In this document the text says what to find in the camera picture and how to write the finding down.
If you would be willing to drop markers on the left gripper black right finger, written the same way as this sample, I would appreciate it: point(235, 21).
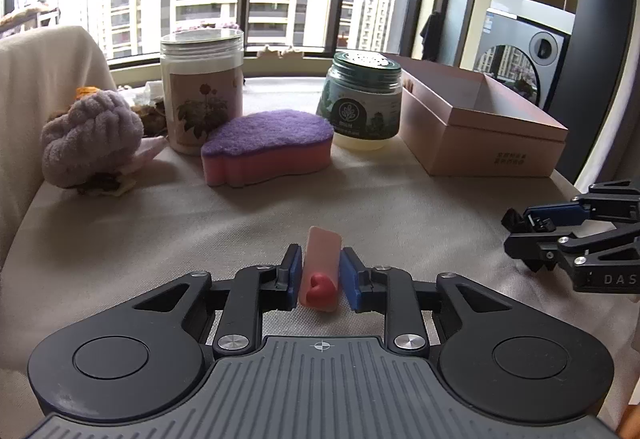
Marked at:
point(391, 292)

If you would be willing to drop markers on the grey washing machine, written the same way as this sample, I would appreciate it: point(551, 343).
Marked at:
point(523, 46)

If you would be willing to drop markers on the purple pink sponge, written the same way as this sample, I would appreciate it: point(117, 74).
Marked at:
point(259, 147)

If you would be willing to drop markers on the dark framed door panel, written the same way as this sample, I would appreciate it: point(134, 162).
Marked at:
point(445, 31)

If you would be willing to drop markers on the brown furry plush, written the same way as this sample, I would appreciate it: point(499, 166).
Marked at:
point(153, 118)

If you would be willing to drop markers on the pink cardboard box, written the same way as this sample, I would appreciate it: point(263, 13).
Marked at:
point(459, 123)

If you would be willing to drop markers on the white floral canister jar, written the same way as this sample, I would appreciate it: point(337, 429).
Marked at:
point(202, 74)

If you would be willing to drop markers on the pink eraser with red heart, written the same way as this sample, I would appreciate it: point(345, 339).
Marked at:
point(320, 288)

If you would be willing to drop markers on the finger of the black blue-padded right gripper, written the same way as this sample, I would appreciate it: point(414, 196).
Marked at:
point(545, 217)

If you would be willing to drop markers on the pink flower pot plant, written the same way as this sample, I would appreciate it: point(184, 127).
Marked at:
point(188, 27)

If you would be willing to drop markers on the orange fabric flower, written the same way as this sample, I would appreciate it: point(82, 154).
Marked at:
point(81, 92)

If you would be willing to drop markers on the clear plastic wrapper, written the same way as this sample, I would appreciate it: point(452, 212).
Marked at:
point(150, 94)

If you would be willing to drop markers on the beige sofa blanket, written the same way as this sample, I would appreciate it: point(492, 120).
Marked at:
point(40, 72)

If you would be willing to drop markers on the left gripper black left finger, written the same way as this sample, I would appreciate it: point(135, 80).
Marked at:
point(252, 292)

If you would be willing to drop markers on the green lidded glass jar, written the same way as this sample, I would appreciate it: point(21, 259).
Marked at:
point(361, 99)

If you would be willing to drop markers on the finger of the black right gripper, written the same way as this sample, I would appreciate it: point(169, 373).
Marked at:
point(536, 250)

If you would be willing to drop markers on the lilac fluffy headband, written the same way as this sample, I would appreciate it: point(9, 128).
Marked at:
point(96, 146)

